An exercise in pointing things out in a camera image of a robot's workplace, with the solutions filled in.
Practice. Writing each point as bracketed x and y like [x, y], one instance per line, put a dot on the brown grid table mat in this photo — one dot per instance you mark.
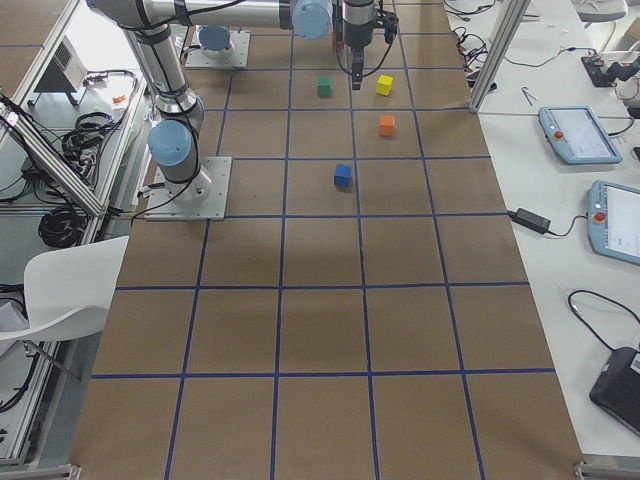
[382, 331]

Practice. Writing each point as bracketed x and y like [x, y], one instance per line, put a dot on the blue wooden block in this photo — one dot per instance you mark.
[342, 176]

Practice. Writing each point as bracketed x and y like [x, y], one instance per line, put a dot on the lower teach pendant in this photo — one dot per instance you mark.
[613, 221]

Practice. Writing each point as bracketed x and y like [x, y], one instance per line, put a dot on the green wooden block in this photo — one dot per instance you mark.
[324, 87]

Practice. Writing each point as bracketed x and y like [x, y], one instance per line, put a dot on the white chair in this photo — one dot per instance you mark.
[68, 292]

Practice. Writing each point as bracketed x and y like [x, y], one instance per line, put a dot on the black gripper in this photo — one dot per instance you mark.
[356, 34]

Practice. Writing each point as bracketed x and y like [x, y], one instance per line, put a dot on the upper teach pendant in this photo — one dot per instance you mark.
[576, 136]

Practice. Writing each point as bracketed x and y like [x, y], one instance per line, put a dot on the yellow wooden block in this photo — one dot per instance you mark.
[384, 85]

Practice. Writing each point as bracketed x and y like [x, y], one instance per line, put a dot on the orange wooden block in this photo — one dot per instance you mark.
[386, 126]

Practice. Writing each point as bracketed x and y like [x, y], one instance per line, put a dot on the black laptop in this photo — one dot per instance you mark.
[616, 390]

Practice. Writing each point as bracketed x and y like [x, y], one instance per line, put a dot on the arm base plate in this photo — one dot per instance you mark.
[218, 48]
[205, 198]

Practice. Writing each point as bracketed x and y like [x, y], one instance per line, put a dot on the black power adapter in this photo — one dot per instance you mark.
[530, 220]

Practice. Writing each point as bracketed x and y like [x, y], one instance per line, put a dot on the teach pendant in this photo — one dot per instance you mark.
[613, 221]
[576, 136]

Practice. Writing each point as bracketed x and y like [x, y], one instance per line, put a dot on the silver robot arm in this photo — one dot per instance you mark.
[150, 21]
[174, 141]

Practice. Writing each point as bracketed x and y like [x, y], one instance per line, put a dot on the aluminium frame post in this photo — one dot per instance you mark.
[507, 24]

